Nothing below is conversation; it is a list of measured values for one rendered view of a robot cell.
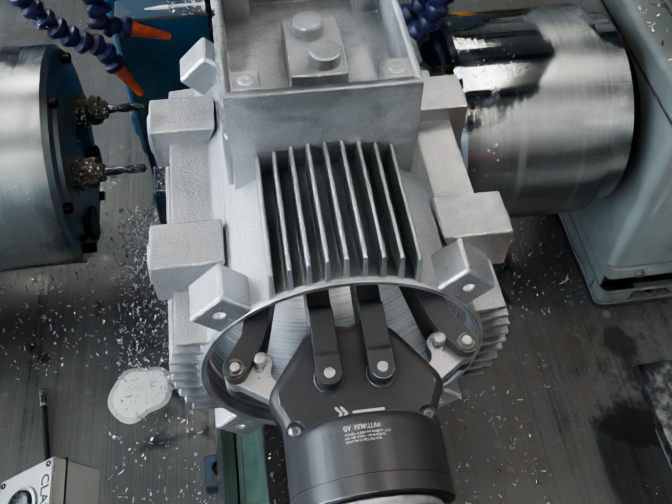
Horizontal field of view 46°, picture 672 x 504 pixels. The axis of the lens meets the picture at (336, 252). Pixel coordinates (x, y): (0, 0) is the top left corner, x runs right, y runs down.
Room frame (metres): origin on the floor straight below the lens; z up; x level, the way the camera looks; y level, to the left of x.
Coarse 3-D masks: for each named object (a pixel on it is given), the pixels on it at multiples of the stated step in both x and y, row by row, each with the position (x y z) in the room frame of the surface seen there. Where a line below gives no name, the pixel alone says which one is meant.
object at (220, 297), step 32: (192, 64) 0.38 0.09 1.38; (448, 256) 0.24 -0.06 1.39; (480, 256) 0.24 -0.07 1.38; (192, 288) 0.22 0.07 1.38; (224, 288) 0.21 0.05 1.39; (448, 288) 0.22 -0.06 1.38; (480, 288) 0.22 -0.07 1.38; (192, 320) 0.20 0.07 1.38; (224, 320) 0.20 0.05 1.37; (224, 416) 0.20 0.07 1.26
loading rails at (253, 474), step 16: (224, 432) 0.34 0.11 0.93; (256, 432) 0.35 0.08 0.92; (224, 448) 0.32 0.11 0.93; (240, 448) 0.33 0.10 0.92; (256, 448) 0.33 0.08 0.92; (208, 464) 0.35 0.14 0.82; (224, 464) 0.30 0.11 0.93; (240, 464) 0.31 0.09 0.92; (256, 464) 0.31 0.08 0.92; (208, 480) 0.33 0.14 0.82; (224, 480) 0.29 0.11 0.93; (240, 480) 0.29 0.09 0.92; (256, 480) 0.29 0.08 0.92; (224, 496) 0.27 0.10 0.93; (240, 496) 0.28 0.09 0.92; (256, 496) 0.28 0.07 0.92
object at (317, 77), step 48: (240, 0) 0.39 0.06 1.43; (288, 0) 0.41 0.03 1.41; (336, 0) 0.41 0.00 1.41; (384, 0) 0.38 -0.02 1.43; (240, 48) 0.36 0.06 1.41; (288, 48) 0.35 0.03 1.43; (336, 48) 0.34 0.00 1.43; (384, 48) 0.36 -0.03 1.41; (240, 96) 0.29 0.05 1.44; (288, 96) 0.29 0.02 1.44; (336, 96) 0.29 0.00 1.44; (384, 96) 0.30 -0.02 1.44; (240, 144) 0.29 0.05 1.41; (288, 144) 0.29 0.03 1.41; (336, 144) 0.29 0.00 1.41; (384, 144) 0.30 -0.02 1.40
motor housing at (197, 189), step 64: (448, 128) 0.35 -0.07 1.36; (192, 192) 0.30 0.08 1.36; (256, 192) 0.28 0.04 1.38; (320, 192) 0.27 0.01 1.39; (384, 192) 0.26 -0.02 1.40; (448, 192) 0.30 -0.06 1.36; (256, 256) 0.24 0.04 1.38; (320, 256) 0.23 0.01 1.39; (384, 256) 0.22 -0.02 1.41; (192, 384) 0.20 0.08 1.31; (448, 384) 0.22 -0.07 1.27
